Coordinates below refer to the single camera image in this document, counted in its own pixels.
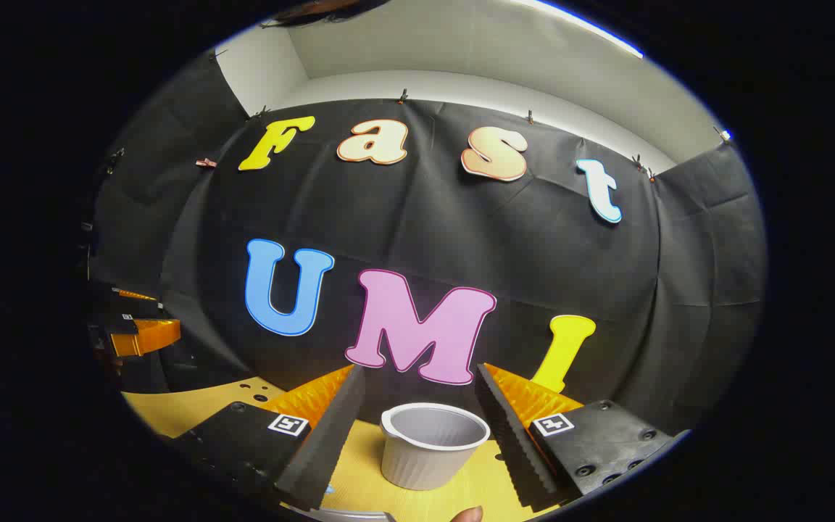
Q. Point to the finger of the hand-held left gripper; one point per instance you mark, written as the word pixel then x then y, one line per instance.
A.
pixel 146 337
pixel 124 304

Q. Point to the white ribbed garbage bin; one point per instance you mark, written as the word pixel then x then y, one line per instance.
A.
pixel 425 464

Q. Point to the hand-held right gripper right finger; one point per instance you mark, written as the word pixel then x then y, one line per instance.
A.
pixel 512 442

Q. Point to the yellow wooden desktop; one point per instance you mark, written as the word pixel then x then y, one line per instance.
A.
pixel 359 471

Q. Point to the grey dustpan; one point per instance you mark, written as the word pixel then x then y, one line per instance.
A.
pixel 338 515

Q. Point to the small red clip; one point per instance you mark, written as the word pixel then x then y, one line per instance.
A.
pixel 206 163

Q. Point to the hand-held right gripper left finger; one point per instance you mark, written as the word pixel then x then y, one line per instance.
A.
pixel 330 442

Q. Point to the black backdrop cloth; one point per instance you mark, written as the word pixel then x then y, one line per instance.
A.
pixel 425 217

